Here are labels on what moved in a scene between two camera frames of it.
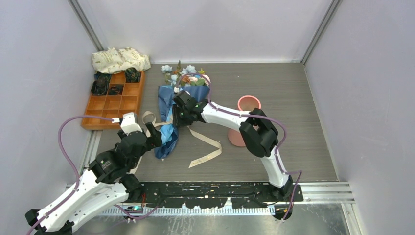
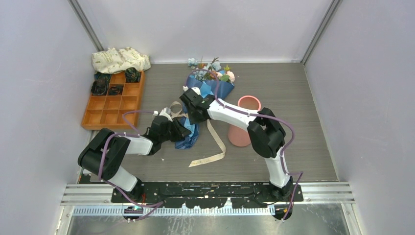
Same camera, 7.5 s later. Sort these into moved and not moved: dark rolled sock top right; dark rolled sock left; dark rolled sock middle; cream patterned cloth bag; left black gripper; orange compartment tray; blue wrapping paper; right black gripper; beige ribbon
Moved: beige ribbon; blue wrapping paper; left black gripper
Not moved: dark rolled sock top right; cream patterned cloth bag; dark rolled sock middle; orange compartment tray; right black gripper; dark rolled sock left
